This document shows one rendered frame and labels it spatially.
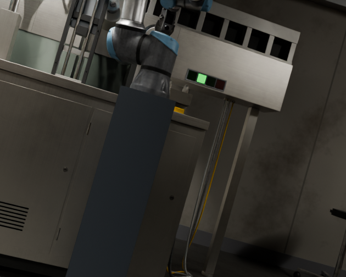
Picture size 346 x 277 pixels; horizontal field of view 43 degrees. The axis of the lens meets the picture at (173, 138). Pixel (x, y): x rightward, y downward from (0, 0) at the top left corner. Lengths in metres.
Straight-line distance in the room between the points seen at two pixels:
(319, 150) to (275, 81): 1.41
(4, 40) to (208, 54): 1.14
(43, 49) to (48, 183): 0.90
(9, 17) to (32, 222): 1.02
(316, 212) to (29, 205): 2.75
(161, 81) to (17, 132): 0.72
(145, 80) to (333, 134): 2.79
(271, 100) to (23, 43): 1.49
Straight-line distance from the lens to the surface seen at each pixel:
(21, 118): 1.99
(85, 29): 2.14
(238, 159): 2.89
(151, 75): 1.57
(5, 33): 2.37
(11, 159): 2.00
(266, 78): 2.79
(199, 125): 2.00
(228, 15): 2.77
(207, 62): 2.68
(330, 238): 4.21
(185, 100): 2.25
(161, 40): 1.60
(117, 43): 1.65
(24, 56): 2.61
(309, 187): 4.07
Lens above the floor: 0.74
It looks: 1 degrees up
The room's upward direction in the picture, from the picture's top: 16 degrees clockwise
